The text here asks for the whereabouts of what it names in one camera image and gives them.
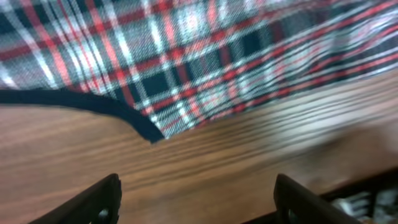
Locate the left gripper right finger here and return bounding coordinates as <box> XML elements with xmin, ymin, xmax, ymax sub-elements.
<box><xmin>274</xmin><ymin>174</ymin><xmax>359</xmax><ymax>224</ymax></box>

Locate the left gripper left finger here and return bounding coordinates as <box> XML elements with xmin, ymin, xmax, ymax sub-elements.
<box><xmin>31</xmin><ymin>174</ymin><xmax>122</xmax><ymax>224</ymax></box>

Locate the plaid sleeveless shirt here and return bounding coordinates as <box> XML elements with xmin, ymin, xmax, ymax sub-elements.
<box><xmin>1</xmin><ymin>0</ymin><xmax>397</xmax><ymax>142</ymax></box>

